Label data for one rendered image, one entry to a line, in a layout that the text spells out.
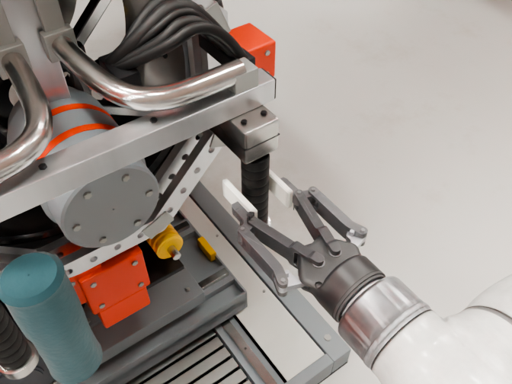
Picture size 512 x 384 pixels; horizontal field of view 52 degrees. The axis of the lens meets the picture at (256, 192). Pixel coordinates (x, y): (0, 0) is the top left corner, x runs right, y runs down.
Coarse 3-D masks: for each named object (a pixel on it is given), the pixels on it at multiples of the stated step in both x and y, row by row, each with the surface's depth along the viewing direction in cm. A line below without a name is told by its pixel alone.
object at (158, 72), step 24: (96, 0) 74; (144, 0) 87; (96, 24) 75; (144, 72) 100; (168, 72) 93; (0, 96) 78; (0, 120) 80; (120, 120) 104; (0, 144) 79; (24, 216) 92; (0, 240) 86; (24, 240) 89
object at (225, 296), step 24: (192, 240) 149; (192, 264) 144; (216, 264) 144; (216, 288) 136; (240, 288) 137; (192, 312) 134; (216, 312) 132; (168, 336) 129; (192, 336) 132; (120, 360) 125; (144, 360) 125
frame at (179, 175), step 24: (192, 0) 70; (192, 48) 80; (192, 72) 84; (192, 144) 93; (216, 144) 90; (168, 168) 93; (192, 168) 91; (168, 192) 92; (168, 216) 94; (144, 240) 95; (0, 264) 80; (72, 264) 87; (96, 264) 91
